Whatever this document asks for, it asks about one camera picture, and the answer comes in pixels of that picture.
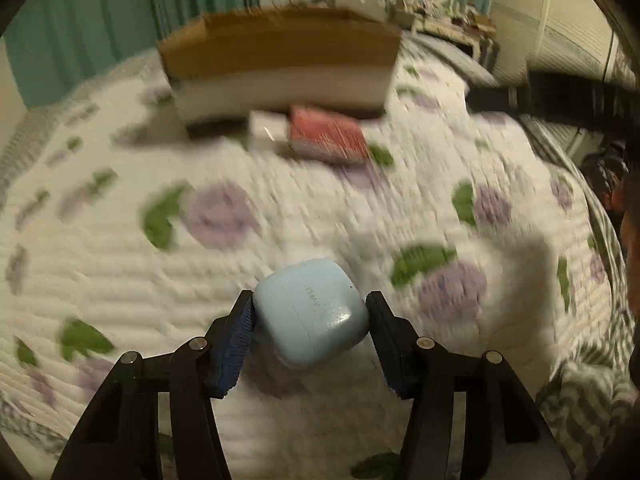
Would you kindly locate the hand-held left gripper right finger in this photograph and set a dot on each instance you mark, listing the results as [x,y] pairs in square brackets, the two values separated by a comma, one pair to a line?
[392,347]

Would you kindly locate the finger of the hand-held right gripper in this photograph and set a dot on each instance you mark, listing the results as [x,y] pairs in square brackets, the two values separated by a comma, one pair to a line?
[550,96]

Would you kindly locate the grey striped blanket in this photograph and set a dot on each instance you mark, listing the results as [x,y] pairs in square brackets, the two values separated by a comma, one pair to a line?
[595,385]

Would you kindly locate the floral quilt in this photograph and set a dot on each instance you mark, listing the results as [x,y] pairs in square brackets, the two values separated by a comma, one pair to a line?
[280,240]

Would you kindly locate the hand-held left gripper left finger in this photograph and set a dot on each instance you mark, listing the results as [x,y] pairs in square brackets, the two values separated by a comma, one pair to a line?
[234,347]

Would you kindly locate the teal curtain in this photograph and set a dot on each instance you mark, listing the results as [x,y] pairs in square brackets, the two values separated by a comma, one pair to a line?
[85,15]

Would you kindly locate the red booklet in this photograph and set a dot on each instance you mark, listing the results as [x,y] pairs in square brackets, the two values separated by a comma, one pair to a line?
[327,136]

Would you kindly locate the cardboard box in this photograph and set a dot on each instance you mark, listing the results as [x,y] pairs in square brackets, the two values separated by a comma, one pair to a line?
[282,62]

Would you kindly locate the cluttered desk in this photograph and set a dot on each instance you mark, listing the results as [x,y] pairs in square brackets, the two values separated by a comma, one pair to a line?
[430,5]

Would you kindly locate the white flat box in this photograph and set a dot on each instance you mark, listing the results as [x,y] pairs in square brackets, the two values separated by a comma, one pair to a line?
[268,127]

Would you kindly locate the light blue earbuds case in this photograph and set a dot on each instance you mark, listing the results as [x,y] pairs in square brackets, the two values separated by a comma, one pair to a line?
[311,313]

